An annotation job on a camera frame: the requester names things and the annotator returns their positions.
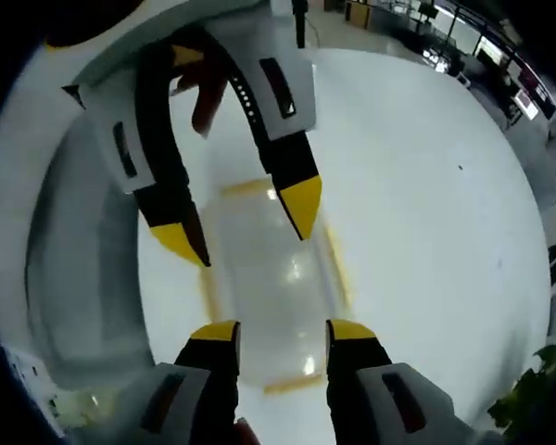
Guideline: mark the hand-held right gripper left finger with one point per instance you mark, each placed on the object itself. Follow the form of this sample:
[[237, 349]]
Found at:
[[185, 398]]

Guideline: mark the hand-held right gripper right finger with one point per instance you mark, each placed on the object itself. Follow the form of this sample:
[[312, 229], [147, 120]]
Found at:
[[375, 398]]

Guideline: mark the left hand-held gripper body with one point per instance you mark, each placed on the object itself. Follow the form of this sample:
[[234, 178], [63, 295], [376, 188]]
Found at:
[[250, 32]]

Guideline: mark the person's right hand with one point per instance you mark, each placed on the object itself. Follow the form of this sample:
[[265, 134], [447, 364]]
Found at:
[[246, 433]]

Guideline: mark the person's left hand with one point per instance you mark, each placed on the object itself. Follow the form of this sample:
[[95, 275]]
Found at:
[[211, 102]]

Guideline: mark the black laptop stand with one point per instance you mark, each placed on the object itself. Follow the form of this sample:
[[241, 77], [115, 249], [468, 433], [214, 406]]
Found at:
[[299, 23]]

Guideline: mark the yellow cabinet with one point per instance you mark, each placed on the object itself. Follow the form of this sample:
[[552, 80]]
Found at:
[[357, 11]]

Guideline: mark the grey mesh chair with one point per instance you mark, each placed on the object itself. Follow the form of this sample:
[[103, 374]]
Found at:
[[74, 255]]

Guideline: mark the clear sheet with yellow tape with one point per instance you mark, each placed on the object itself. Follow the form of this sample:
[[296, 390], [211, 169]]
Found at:
[[278, 296]]

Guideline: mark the green potted plant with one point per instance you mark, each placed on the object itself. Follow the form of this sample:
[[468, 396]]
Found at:
[[528, 398]]

